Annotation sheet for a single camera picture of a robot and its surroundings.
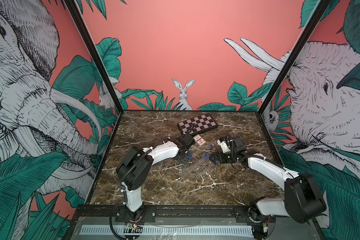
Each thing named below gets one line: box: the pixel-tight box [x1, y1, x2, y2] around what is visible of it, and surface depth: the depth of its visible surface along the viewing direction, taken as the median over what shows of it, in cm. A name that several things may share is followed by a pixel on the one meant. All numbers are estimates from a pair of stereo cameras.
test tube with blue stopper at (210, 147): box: [195, 144, 214, 160], surface depth 100 cm
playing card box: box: [193, 134, 207, 146], surface depth 103 cm
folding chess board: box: [177, 113, 219, 136], surface depth 113 cm
